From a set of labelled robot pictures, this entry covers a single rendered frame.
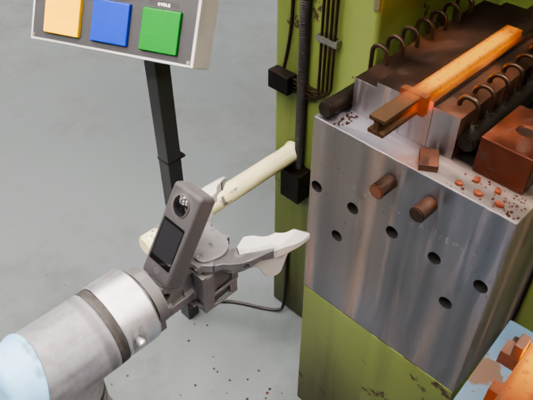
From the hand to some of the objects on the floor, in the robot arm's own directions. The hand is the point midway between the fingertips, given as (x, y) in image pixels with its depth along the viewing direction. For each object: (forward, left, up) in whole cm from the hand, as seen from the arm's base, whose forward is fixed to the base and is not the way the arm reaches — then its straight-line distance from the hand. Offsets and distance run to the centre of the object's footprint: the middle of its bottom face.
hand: (266, 200), depth 78 cm
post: (+48, +41, -100) cm, 118 cm away
